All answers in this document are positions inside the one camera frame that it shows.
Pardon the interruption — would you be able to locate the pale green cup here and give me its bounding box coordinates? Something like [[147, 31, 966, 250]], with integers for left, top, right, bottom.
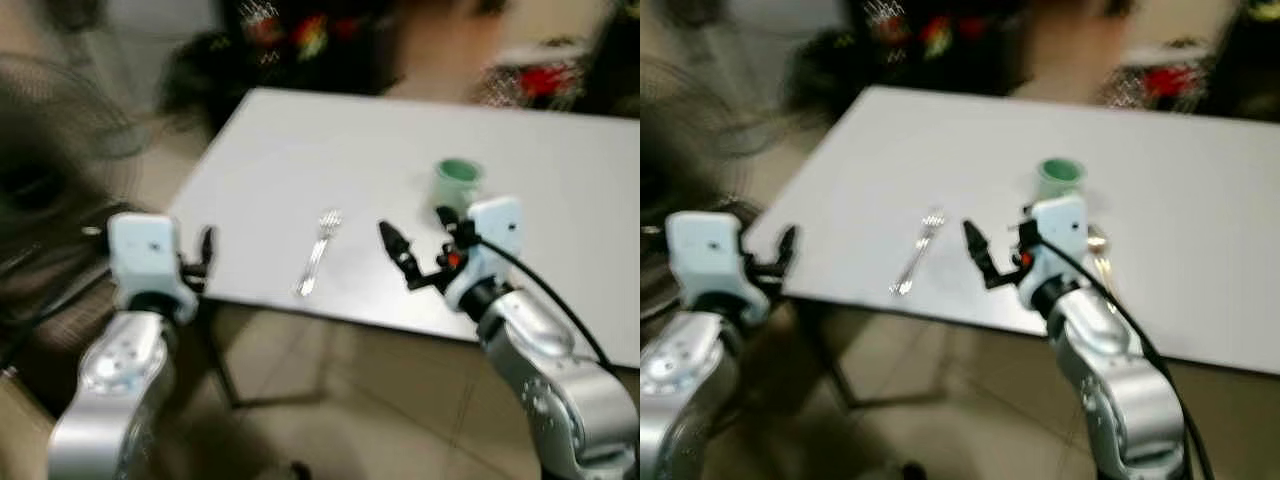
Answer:
[[1035, 156, 1088, 202], [432, 158, 486, 213]]

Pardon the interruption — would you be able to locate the silver metal fork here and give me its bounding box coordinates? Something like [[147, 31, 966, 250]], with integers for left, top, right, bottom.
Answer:
[[296, 209, 344, 299], [891, 207, 947, 297]]

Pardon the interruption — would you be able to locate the black floor fan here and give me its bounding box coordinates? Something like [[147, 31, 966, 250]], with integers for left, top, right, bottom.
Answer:
[[0, 55, 151, 301], [640, 55, 766, 301]]

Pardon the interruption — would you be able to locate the red item in white basket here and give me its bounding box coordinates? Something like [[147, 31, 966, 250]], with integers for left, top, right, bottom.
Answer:
[[1104, 58, 1218, 111], [484, 58, 593, 111]]

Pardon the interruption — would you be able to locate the black bag with yellow marks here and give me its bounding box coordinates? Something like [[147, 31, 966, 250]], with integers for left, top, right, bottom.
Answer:
[[160, 30, 246, 116], [785, 30, 871, 116]]

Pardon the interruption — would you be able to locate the red yellow green packet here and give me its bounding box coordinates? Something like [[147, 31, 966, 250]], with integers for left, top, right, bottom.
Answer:
[[293, 14, 333, 63], [920, 14, 959, 61]]

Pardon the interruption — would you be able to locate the white red patterned bag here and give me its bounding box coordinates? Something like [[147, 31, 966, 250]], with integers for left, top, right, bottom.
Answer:
[[240, 0, 286, 63], [868, 0, 913, 59]]

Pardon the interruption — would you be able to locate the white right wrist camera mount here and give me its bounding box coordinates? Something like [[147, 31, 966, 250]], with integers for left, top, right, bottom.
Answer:
[[444, 196, 524, 307], [1017, 194, 1090, 303]]

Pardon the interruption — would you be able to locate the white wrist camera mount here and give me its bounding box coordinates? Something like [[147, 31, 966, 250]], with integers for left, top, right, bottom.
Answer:
[[444, 196, 524, 307], [664, 211, 748, 323], [106, 212, 198, 323], [1017, 194, 1090, 303]]

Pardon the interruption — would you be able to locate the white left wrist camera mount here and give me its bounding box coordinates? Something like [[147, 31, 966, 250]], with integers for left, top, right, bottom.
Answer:
[[664, 211, 748, 323], [106, 212, 198, 323]]

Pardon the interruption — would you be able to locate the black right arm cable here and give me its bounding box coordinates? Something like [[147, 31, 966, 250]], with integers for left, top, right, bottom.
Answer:
[[478, 234, 617, 377], [1045, 238, 1218, 480]]

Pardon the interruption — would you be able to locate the black metal table frame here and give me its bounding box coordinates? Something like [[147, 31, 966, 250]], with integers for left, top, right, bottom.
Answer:
[[203, 298, 337, 412], [798, 298, 953, 412]]

